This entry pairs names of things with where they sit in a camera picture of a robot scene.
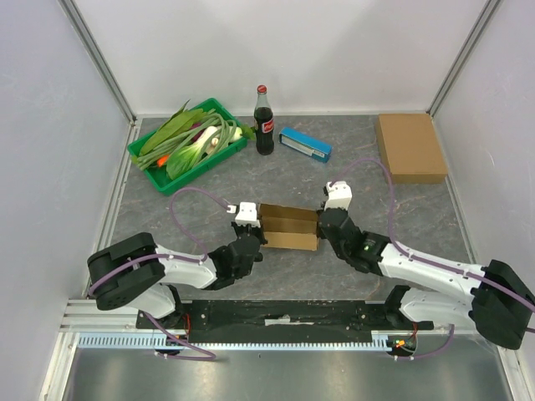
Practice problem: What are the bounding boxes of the small cardboard box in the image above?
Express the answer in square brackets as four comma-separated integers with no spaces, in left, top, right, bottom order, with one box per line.
[259,204,318,251]

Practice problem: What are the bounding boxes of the large cardboard box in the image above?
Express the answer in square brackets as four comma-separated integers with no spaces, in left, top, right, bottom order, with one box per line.
[375,113,448,184]

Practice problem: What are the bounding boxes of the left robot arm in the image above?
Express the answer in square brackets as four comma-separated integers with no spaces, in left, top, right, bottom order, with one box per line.
[87,222,268,328]

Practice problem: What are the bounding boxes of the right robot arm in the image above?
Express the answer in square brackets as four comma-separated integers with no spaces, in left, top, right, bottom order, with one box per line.
[318,208,534,350]

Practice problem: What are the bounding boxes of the blue rectangular box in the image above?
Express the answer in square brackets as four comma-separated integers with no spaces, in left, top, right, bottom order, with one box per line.
[278,127,332,163]

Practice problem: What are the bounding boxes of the bok choy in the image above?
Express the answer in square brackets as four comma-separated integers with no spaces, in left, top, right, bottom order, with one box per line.
[166,130,214,180]

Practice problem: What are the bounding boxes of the long green beans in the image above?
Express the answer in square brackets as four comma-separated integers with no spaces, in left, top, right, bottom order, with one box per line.
[131,109,244,170]

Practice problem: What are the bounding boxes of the green plastic tray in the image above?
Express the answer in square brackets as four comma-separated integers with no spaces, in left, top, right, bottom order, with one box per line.
[128,98,255,195]

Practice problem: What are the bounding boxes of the orange carrot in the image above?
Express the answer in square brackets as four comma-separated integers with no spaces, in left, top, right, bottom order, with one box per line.
[156,155,170,167]

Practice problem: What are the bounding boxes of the cola glass bottle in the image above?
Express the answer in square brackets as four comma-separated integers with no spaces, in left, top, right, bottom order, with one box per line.
[253,84,274,155]

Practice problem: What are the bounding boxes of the large green leaf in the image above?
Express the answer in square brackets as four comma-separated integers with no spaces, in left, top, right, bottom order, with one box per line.
[140,102,206,156]

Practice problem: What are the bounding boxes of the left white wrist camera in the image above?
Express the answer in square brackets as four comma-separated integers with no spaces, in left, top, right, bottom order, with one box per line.
[227,201,261,227]

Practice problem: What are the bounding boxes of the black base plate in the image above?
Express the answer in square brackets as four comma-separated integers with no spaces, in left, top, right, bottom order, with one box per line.
[158,300,434,334]

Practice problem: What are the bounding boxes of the blue slotted cable duct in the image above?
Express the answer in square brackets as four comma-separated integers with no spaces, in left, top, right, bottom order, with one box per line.
[77,330,398,351]

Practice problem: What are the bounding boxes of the aluminium frame rail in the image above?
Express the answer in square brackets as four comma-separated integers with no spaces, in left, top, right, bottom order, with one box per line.
[58,0,137,124]

